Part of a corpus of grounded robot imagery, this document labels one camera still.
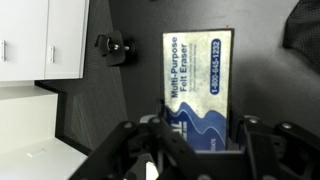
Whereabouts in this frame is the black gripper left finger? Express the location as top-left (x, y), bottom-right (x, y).
top-left (68, 97), bottom-right (202, 180)

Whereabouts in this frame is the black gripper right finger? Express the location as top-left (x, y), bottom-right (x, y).
top-left (229, 112), bottom-right (320, 180)

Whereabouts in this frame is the black cloth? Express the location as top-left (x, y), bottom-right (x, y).
top-left (282, 0), bottom-right (320, 75)

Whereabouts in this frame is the white drawer cabinet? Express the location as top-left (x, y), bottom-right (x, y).
top-left (0, 0), bottom-right (90, 83)

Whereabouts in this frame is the silver drawer handle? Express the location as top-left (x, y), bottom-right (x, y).
top-left (0, 39), bottom-right (7, 63)
top-left (49, 45), bottom-right (56, 64)

